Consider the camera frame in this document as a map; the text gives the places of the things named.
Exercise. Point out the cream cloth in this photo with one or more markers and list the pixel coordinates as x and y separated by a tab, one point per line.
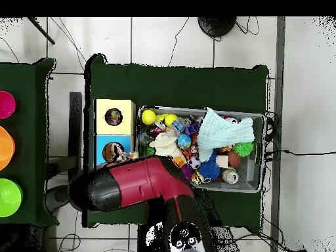
165	144

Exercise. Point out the polka dot cloth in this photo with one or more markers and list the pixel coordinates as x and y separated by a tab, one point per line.
113	117
131	155

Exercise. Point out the mint green cloth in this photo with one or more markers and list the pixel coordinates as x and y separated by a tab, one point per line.
223	131

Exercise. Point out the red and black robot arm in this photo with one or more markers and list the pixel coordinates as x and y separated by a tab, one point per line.
136	181

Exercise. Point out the wooden three-hole box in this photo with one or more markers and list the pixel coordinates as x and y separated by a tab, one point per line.
126	105

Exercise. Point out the silver mesh bin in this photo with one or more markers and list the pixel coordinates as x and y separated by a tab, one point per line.
249	183

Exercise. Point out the blue globe ball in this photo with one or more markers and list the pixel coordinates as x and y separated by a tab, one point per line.
184	141

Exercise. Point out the yellow ball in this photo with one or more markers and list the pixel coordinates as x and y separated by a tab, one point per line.
148	117
171	119

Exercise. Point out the small soccer ball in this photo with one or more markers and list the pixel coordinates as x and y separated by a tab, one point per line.
194	162

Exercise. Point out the blue spiky ball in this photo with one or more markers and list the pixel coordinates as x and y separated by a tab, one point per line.
209	170

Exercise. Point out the dark green table cloth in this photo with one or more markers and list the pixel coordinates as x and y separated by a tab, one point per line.
183	86

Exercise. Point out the brown toy football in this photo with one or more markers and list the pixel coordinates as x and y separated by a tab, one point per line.
234	159

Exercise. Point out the gold soda can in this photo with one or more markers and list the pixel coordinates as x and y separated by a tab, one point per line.
230	176

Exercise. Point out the green spiky ball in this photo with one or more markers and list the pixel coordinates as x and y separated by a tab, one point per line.
242	149

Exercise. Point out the black upright panel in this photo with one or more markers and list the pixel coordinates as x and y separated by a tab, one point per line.
75	118

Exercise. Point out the black round stand base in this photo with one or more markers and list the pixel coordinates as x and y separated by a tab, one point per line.
216	26

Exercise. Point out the grey stand foot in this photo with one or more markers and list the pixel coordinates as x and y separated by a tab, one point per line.
56	197

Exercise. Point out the dark green side-table cloth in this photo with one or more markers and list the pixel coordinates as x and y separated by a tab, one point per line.
26	78

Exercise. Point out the orange bowl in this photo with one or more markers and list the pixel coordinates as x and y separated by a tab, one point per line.
5	148

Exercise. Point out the pink bowl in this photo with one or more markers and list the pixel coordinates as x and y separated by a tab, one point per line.
6	105

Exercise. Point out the black rod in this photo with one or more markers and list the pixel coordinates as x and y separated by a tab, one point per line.
42	31

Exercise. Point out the green bowl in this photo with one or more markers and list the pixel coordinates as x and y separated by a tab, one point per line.
9	198

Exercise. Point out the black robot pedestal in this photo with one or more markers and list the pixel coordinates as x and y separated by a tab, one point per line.
141	249

